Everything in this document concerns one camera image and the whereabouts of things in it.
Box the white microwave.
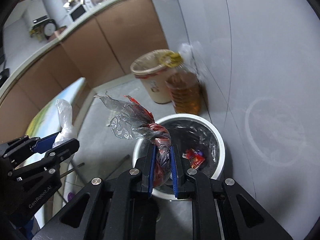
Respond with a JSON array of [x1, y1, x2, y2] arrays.
[[68, 4, 87, 22]]

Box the purple wrapper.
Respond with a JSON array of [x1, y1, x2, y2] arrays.
[[67, 192, 75, 202]]

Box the cooking oil bottle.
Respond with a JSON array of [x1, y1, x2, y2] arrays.
[[160, 52, 201, 115]]

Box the red snack packet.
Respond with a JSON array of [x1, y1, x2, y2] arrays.
[[182, 148, 206, 170]]

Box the clear plastic bag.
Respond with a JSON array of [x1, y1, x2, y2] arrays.
[[52, 99, 77, 148]]

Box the brown kitchen cabinets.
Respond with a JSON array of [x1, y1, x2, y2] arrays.
[[1, 0, 168, 142]]

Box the white water heater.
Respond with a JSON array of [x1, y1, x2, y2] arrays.
[[23, 0, 50, 30]]

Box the white bin with black liner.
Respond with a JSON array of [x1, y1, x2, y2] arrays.
[[133, 113, 225, 200]]

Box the red and clear plastic wrapper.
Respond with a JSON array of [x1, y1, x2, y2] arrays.
[[95, 94, 172, 187]]

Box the rice cooker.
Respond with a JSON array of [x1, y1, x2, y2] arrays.
[[43, 19, 67, 41]]

